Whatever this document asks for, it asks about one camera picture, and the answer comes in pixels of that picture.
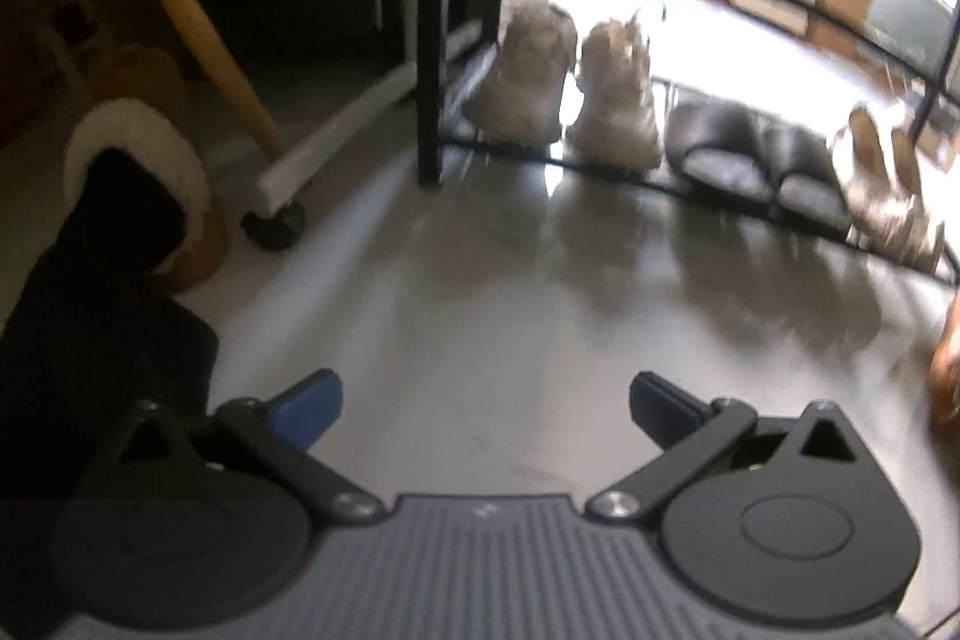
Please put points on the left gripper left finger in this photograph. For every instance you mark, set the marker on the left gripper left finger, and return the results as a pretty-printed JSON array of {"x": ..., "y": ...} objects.
[{"x": 271, "y": 439}]

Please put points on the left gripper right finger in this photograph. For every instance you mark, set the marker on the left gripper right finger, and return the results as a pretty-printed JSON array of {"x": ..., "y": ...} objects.
[{"x": 693, "y": 436}]

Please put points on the white rolling stand base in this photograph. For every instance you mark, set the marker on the white rolling stand base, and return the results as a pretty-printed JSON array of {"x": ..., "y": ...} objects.
[{"x": 278, "y": 220}]

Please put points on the black slide sandal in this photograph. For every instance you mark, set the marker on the black slide sandal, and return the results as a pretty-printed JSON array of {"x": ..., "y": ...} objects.
[
  {"x": 718, "y": 146},
  {"x": 804, "y": 183}
]

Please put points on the beige heeled shoe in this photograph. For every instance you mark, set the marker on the beige heeled shoe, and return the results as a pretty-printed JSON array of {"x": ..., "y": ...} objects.
[
  {"x": 926, "y": 236},
  {"x": 882, "y": 213}
]

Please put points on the beige laced sneaker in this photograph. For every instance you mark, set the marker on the beige laced sneaker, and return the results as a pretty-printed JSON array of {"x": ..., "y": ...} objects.
[
  {"x": 616, "y": 125},
  {"x": 518, "y": 101}
]

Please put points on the brown fur-lined slipper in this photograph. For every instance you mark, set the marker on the brown fur-lined slipper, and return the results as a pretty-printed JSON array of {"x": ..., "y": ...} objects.
[{"x": 129, "y": 154}]

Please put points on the black metal shoe rack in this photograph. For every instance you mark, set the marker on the black metal shoe rack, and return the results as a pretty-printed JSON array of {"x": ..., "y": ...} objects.
[{"x": 600, "y": 10}]

